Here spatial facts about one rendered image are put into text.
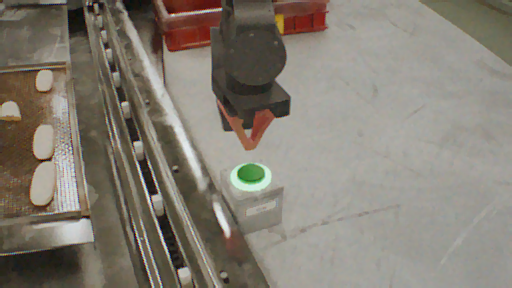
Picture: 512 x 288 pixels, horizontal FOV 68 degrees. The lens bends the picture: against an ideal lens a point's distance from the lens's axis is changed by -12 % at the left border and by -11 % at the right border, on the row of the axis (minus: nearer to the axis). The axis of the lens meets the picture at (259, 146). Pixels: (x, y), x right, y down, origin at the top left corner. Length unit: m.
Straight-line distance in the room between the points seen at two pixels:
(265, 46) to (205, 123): 0.47
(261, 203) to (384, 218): 0.20
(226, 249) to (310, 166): 0.25
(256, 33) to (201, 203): 0.31
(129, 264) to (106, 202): 0.14
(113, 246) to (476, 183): 0.60
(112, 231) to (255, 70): 0.37
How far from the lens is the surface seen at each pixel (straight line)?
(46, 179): 0.65
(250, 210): 0.59
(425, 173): 0.77
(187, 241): 0.58
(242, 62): 0.39
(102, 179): 0.76
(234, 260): 0.54
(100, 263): 0.63
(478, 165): 0.84
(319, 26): 1.27
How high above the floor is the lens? 1.29
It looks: 37 degrees down
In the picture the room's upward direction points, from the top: straight up
